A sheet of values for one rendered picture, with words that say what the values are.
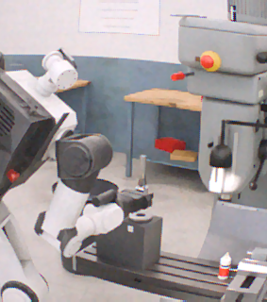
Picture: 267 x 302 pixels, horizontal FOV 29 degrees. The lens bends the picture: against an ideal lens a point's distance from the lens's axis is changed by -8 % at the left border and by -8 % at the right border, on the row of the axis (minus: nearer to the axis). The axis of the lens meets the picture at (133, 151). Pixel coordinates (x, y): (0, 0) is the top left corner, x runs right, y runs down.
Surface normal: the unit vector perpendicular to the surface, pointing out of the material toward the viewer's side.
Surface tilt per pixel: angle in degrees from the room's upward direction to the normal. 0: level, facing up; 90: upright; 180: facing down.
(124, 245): 90
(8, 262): 90
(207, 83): 90
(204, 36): 90
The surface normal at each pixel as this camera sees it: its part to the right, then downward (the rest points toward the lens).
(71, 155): -0.30, 0.14
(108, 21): -0.48, 0.22
